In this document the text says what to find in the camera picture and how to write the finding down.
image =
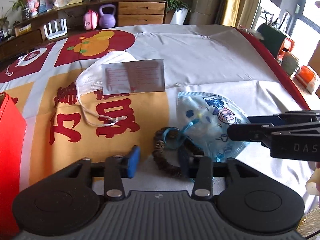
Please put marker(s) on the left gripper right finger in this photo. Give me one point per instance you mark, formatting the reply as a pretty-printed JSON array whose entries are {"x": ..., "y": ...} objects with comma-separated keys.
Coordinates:
[{"x": 186, "y": 162}]

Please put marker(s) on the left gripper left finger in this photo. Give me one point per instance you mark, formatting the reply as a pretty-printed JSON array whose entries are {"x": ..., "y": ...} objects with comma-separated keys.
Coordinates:
[{"x": 129, "y": 163}]

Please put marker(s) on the blue cartoon face mask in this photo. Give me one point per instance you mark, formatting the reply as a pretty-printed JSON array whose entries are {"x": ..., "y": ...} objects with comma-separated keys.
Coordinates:
[{"x": 204, "y": 119}]

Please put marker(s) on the white face mask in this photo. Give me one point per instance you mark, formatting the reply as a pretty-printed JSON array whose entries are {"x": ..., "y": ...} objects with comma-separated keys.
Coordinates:
[{"x": 91, "y": 80}]

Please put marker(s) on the person right hand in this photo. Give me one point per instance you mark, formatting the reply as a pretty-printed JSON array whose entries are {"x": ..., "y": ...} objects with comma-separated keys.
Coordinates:
[{"x": 312, "y": 185}]

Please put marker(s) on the printed white tablecloth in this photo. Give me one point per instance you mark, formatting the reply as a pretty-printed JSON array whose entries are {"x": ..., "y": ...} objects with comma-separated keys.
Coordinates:
[{"x": 210, "y": 58}]

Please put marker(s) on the red metal tin box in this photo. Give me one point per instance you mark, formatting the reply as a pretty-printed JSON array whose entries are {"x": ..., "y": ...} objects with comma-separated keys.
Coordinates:
[{"x": 13, "y": 127}]

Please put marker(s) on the yellow curtain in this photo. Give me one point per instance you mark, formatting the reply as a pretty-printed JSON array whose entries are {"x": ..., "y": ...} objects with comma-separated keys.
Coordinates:
[{"x": 231, "y": 12}]

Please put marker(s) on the purple kettlebell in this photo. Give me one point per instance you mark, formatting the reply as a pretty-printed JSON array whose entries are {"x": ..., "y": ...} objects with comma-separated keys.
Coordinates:
[{"x": 107, "y": 20}]

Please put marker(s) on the pink toy bag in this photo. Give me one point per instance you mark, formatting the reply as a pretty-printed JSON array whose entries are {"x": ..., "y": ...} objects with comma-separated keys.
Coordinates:
[{"x": 90, "y": 20}]

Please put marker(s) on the white wifi router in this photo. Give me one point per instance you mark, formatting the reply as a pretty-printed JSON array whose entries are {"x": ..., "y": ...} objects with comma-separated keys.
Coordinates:
[{"x": 55, "y": 29}]

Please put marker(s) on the white air conditioner tower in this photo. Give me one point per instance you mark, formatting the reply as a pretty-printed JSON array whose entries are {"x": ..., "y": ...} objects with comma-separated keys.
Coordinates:
[{"x": 204, "y": 12}]

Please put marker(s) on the wooden tv cabinet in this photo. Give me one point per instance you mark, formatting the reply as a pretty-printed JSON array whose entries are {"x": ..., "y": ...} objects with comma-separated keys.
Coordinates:
[{"x": 128, "y": 13}]

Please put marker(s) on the white planter green plant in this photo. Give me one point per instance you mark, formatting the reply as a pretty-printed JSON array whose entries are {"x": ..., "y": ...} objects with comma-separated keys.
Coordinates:
[{"x": 179, "y": 11}]

